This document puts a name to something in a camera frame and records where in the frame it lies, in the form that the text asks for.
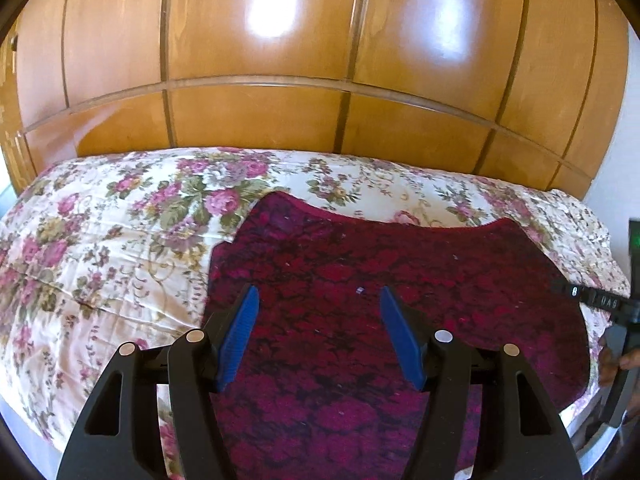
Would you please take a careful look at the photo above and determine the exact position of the person's right hand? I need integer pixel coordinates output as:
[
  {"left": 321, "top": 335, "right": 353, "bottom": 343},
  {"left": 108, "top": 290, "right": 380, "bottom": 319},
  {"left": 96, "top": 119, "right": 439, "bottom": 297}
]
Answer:
[{"left": 599, "top": 347, "right": 640, "bottom": 387}]

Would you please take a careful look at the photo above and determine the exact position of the wooden headboard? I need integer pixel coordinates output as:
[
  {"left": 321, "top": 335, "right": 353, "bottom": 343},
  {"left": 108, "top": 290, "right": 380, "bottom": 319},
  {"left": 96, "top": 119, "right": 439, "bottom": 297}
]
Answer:
[{"left": 1, "top": 0, "right": 629, "bottom": 197}]

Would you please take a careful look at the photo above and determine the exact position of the floral bedspread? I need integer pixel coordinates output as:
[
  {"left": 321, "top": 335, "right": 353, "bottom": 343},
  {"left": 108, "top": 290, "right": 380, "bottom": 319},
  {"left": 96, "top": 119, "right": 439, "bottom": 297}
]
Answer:
[{"left": 1, "top": 148, "right": 629, "bottom": 478}]

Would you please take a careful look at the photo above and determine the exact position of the dark red floral sweater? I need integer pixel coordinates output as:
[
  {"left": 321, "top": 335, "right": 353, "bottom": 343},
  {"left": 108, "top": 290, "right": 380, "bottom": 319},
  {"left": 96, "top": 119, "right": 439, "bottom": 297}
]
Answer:
[{"left": 206, "top": 193, "right": 589, "bottom": 479}]

